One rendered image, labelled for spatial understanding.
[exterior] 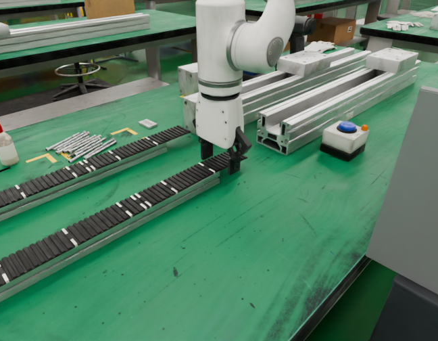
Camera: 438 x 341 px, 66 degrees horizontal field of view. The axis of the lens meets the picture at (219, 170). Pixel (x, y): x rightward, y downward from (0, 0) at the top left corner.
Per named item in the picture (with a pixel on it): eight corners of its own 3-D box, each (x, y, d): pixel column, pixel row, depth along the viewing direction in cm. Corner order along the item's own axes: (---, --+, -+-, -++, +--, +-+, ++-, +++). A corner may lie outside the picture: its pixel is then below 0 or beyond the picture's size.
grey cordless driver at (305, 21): (300, 79, 134) (308, 19, 122) (261, 69, 145) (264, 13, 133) (311, 75, 138) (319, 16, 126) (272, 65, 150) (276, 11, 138)
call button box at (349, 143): (348, 162, 81) (353, 139, 77) (313, 148, 87) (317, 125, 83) (364, 151, 85) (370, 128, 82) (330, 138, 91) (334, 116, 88)
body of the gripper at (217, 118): (188, 84, 66) (190, 137, 72) (224, 99, 60) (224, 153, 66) (216, 76, 70) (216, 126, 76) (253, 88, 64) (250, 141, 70)
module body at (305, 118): (286, 155, 83) (290, 124, 79) (255, 142, 89) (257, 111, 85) (414, 83, 130) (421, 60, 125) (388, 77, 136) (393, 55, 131)
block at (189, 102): (213, 144, 88) (213, 110, 83) (184, 129, 96) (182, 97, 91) (238, 134, 93) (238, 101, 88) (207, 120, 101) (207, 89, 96)
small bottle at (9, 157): (8, 157, 82) (-10, 112, 76) (23, 158, 82) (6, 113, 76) (-2, 166, 79) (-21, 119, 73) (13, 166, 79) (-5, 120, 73)
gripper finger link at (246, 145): (222, 116, 67) (219, 140, 71) (250, 134, 63) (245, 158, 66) (226, 115, 68) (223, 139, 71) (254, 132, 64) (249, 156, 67)
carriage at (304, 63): (302, 85, 110) (305, 64, 106) (275, 78, 117) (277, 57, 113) (328, 75, 119) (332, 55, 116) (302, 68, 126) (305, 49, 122)
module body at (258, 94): (231, 130, 95) (232, 102, 90) (207, 120, 101) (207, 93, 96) (366, 72, 141) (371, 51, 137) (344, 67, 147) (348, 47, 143)
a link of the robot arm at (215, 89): (187, 75, 64) (188, 90, 66) (219, 86, 59) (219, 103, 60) (219, 66, 69) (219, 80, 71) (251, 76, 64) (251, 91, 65)
